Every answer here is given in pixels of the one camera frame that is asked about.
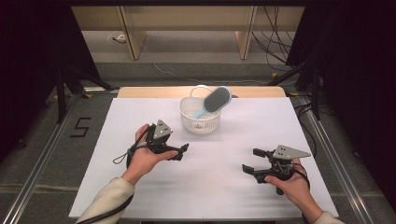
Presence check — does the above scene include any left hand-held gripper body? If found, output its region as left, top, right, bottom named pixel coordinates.
left=146, top=119, right=178, bottom=154

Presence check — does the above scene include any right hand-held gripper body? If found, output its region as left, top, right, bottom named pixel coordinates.
left=256, top=145, right=312, bottom=185

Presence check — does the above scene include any white plastic basket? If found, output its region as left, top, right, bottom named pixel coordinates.
left=178, top=84, right=223, bottom=135

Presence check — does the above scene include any light blue hairbrush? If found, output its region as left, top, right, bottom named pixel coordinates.
left=191, top=85, right=233, bottom=120

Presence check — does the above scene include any person's left hand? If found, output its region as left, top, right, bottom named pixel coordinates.
left=120, top=123, right=179, bottom=186

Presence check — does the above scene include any person's right hand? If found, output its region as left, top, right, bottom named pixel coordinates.
left=264, top=160, right=325, bottom=223

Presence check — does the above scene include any white table mat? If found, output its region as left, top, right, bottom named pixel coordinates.
left=68, top=96, right=340, bottom=218

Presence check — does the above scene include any black tripod stand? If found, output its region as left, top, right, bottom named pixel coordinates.
left=55, top=62, right=120, bottom=125
left=267, top=59, right=321, bottom=120

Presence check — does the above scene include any round floor socket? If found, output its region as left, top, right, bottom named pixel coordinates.
left=106, top=32, right=127, bottom=45

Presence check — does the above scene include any black curtain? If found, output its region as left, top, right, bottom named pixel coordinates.
left=286, top=0, right=396, bottom=213
left=0, top=0, right=101, bottom=162

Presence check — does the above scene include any beige wooden desk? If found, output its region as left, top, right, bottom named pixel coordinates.
left=71, top=5, right=305, bottom=61

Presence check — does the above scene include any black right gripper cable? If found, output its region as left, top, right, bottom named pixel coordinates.
left=293, top=162, right=312, bottom=190

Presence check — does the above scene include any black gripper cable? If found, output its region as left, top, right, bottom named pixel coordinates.
left=76, top=123, right=157, bottom=224
left=293, top=162, right=312, bottom=190

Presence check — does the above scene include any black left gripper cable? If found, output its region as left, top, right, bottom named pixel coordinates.
left=76, top=123, right=157, bottom=224

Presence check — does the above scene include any metal floor rail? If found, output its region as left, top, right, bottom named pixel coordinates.
left=0, top=92, right=82, bottom=224
left=298, top=96, right=375, bottom=224

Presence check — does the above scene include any white floor cable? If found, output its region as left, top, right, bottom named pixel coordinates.
left=141, top=43, right=300, bottom=87

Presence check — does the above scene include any bundle of black cables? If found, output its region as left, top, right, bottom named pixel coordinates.
left=251, top=5, right=297, bottom=68

